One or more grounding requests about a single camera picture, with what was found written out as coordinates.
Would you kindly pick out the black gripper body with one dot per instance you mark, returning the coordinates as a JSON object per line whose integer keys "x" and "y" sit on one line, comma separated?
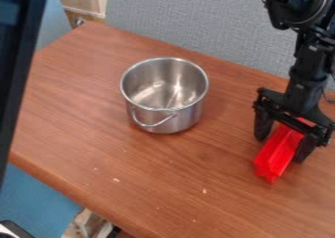
{"x": 311, "y": 122}

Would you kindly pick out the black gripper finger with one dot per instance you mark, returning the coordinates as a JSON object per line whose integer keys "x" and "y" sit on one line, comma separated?
{"x": 304, "y": 148}
{"x": 263, "y": 123}

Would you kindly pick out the red plastic cross-shaped bar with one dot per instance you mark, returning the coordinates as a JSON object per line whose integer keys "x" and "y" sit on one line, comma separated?
{"x": 276, "y": 153}

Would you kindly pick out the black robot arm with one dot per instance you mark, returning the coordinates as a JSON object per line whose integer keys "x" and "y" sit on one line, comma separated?
{"x": 295, "y": 107}

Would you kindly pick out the stainless steel pot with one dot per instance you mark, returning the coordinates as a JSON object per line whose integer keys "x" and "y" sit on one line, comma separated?
{"x": 164, "y": 90}

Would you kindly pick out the dark object bottom left corner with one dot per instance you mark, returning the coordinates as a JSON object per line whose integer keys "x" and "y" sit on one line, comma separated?
{"x": 11, "y": 230}

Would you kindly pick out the wooden table leg frame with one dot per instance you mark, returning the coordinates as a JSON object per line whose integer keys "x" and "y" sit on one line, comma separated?
{"x": 87, "y": 225}

